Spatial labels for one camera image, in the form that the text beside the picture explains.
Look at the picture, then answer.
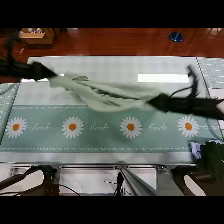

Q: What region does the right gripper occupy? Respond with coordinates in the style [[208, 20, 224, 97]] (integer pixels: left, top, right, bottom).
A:
[[146, 93, 175, 113]]

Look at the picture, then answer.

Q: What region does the pale green shirt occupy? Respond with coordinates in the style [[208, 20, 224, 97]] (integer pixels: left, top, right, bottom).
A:
[[49, 71, 162, 113]]

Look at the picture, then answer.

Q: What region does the blue and white garment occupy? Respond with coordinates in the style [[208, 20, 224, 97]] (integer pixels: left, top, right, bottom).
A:
[[189, 141, 205, 161]]

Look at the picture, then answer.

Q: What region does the blue round object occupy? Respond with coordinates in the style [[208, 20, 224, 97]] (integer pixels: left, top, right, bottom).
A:
[[168, 31, 185, 44]]

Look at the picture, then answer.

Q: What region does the dark green garment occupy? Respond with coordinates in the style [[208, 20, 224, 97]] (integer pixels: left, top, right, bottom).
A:
[[198, 140, 224, 188]]

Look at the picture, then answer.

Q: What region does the wooden box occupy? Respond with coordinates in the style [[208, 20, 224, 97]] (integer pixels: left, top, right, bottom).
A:
[[18, 27, 56, 46]]

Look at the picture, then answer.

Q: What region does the silver frame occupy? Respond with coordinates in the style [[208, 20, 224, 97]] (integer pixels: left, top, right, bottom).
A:
[[0, 161, 202, 197]]

